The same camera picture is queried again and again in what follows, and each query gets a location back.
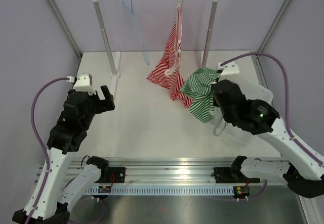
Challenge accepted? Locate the red striped tank top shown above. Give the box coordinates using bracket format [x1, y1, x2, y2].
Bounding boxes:
[147, 4, 192, 108]

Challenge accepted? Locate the blue wire hanger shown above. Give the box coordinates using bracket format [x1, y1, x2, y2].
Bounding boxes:
[123, 0, 150, 66]

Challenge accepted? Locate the green striped tank top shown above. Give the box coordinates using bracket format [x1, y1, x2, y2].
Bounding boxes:
[180, 67, 227, 137]

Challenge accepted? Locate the red wire hanger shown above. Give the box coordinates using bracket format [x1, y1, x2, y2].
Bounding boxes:
[177, 0, 184, 16]

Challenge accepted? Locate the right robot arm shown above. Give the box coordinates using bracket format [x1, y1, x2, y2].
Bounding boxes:
[211, 79, 323, 198]

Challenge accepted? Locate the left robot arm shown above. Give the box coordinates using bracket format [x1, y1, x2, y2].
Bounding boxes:
[12, 85, 115, 223]

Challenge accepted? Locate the white clothes rack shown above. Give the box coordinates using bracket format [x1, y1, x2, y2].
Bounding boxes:
[92, 0, 218, 96]

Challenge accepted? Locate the clear plastic basket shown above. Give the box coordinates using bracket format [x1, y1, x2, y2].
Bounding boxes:
[211, 75, 273, 145]

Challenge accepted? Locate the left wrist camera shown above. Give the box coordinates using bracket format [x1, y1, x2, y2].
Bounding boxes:
[66, 73, 95, 95]

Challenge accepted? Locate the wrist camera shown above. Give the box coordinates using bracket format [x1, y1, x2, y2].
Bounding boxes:
[216, 61, 240, 80]
[66, 73, 95, 95]

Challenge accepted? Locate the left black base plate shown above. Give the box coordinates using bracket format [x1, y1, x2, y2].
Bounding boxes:
[97, 167, 126, 184]

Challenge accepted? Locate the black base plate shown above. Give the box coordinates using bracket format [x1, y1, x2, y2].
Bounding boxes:
[212, 167, 261, 184]
[97, 167, 126, 184]

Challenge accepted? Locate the white slotted cable duct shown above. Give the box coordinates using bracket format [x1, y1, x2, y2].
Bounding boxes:
[85, 186, 234, 196]

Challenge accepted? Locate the aluminium mounting rail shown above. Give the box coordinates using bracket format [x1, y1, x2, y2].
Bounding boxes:
[37, 158, 292, 186]

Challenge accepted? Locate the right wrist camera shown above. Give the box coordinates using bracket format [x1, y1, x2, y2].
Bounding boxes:
[216, 61, 240, 80]

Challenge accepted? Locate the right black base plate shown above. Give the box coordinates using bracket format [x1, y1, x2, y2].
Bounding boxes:
[212, 167, 261, 184]

